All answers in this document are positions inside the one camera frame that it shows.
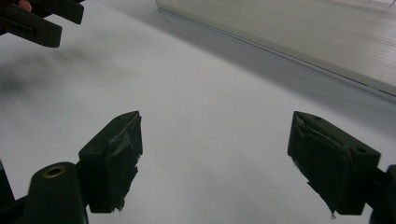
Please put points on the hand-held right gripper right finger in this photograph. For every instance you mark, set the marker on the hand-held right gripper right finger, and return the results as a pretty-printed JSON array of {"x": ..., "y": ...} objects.
[{"x": 330, "y": 161}]

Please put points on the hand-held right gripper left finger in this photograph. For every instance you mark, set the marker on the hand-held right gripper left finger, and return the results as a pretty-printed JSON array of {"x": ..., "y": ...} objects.
[{"x": 115, "y": 161}]

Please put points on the white flat panel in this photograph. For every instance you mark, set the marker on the white flat panel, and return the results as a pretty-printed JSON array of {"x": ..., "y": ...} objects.
[{"x": 295, "y": 28}]

